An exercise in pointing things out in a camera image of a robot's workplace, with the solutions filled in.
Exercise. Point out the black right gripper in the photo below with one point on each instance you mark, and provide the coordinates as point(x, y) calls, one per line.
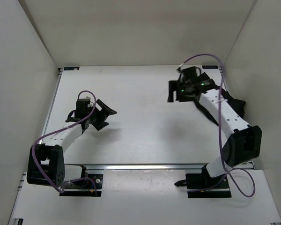
point(173, 86)

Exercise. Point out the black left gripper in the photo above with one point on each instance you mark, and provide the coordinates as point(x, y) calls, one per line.
point(104, 113)

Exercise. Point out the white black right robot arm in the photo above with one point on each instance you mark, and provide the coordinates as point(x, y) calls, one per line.
point(243, 140)

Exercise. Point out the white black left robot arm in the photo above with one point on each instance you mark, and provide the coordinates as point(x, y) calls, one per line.
point(46, 161)

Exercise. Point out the left blue corner label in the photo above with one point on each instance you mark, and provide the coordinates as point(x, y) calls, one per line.
point(71, 68)

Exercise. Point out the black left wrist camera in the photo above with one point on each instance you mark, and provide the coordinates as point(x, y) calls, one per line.
point(83, 108)

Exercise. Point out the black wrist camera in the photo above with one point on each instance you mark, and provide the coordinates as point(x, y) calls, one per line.
point(83, 108)
point(190, 73)

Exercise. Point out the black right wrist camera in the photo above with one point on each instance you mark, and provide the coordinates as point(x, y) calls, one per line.
point(190, 73)

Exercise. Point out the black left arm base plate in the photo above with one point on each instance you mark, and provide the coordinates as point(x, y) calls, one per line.
point(85, 188)

